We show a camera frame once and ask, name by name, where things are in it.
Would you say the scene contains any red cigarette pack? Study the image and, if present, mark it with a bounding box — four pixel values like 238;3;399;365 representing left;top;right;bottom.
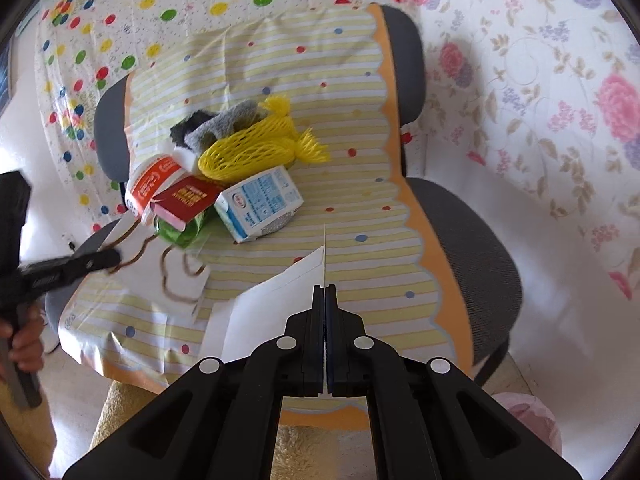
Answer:
151;176;224;232

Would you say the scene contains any yellow striped plastic cover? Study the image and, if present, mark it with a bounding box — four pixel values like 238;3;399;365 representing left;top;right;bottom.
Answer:
57;3;475;430

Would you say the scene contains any person's left hand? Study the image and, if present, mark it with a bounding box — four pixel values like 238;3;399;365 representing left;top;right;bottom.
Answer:
0;304;44;373

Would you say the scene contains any white paper with brown string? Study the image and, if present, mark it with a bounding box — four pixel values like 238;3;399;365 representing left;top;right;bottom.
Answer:
102;211;210;320

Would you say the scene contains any grey fuzzy cloth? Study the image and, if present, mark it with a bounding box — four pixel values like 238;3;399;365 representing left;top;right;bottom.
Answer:
186;100;267;156

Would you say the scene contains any grey office chair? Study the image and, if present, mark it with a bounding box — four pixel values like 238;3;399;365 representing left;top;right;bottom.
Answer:
43;3;524;387

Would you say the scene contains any black foam sponge piece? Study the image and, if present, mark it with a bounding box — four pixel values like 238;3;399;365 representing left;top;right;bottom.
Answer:
169;110;217;148

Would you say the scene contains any pink plastic trash bag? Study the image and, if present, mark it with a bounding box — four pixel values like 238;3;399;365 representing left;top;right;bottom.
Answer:
492;392;562;455

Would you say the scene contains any blue white milk carton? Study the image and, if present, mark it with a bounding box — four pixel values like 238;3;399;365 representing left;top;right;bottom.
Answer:
214;166;304;244

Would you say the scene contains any polka dot wall sheet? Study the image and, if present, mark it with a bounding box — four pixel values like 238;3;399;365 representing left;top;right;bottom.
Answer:
34;0;417;233

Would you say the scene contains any yellow foam fruit net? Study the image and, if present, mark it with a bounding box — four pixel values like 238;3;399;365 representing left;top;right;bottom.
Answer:
198;96;331;185

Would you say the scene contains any green plastic bottle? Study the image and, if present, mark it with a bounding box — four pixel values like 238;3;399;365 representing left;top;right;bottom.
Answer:
153;208;216;248

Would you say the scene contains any floral wall sheet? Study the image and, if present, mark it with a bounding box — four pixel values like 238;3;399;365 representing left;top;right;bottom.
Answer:
408;0;639;479

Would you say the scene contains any white paper envelope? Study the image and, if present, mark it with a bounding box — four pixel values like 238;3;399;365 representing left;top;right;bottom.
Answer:
191;226;326;362

